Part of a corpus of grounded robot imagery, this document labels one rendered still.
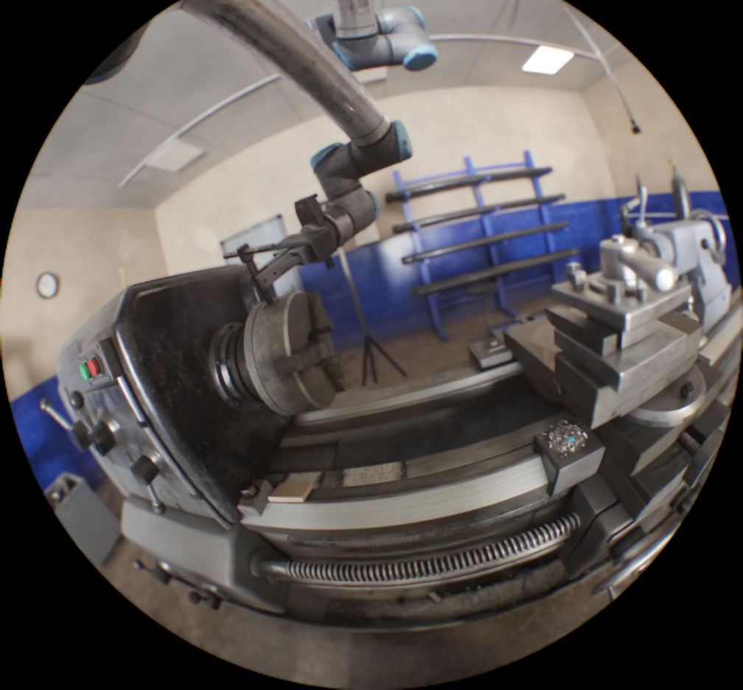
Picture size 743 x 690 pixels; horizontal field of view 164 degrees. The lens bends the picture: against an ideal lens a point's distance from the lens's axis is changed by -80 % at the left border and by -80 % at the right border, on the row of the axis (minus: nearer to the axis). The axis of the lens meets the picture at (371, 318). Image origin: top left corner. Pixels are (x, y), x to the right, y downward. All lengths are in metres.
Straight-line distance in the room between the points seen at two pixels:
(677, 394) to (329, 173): 0.79
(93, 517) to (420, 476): 2.37
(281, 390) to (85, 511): 2.23
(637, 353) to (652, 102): 4.75
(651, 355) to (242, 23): 0.64
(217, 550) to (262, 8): 0.89
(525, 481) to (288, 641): 1.22
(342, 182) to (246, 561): 0.86
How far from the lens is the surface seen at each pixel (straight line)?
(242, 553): 0.65
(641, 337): 0.42
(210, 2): 0.42
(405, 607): 0.87
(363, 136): 0.52
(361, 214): 0.60
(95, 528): 2.54
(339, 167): 0.59
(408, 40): 0.71
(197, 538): 0.69
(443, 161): 3.78
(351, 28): 0.65
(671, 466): 0.53
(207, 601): 0.81
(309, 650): 1.39
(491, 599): 0.85
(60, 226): 4.38
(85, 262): 4.31
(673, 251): 0.92
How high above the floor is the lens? 1.24
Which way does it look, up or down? 14 degrees down
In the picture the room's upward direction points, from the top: 17 degrees counter-clockwise
